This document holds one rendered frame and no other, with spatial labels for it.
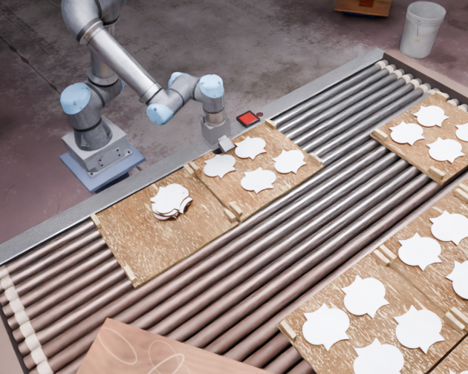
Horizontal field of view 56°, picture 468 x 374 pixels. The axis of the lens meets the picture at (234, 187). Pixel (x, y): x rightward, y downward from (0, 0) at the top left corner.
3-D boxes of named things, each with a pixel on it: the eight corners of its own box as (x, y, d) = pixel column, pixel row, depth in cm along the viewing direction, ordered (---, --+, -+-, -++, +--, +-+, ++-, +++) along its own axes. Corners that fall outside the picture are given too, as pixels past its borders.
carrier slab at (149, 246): (91, 220, 158) (90, 217, 157) (186, 168, 173) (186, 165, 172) (135, 289, 139) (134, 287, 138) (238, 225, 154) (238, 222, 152)
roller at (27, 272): (-3, 288, 147) (-10, 281, 143) (388, 70, 217) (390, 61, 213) (1, 299, 144) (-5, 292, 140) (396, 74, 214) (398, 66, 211)
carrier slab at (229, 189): (186, 168, 173) (186, 165, 172) (265, 123, 188) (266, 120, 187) (241, 222, 154) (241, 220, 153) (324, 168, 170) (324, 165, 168)
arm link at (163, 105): (46, -7, 123) (171, 119, 134) (73, -22, 129) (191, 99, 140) (39, 17, 132) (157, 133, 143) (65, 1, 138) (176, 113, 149)
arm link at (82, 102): (64, 125, 171) (49, 96, 161) (88, 105, 178) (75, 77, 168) (86, 133, 166) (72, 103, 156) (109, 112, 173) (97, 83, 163)
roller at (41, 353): (27, 360, 131) (20, 354, 127) (439, 99, 201) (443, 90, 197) (33, 373, 128) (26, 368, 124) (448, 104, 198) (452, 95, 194)
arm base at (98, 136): (70, 138, 181) (61, 119, 174) (103, 122, 186) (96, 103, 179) (84, 156, 172) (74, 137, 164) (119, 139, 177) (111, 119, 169)
